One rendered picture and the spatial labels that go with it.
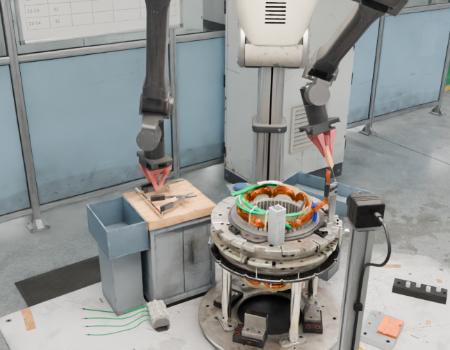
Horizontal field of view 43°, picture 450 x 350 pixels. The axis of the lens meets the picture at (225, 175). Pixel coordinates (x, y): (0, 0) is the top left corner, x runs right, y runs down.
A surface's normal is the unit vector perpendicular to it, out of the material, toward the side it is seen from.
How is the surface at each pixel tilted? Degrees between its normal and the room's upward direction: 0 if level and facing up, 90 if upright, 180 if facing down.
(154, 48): 116
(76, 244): 0
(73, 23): 90
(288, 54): 104
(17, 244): 0
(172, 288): 90
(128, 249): 90
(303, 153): 91
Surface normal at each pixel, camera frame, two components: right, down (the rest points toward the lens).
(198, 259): 0.50, 0.36
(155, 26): -0.10, 0.77
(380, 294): 0.01, -0.91
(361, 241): 0.17, 0.41
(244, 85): -0.82, 0.23
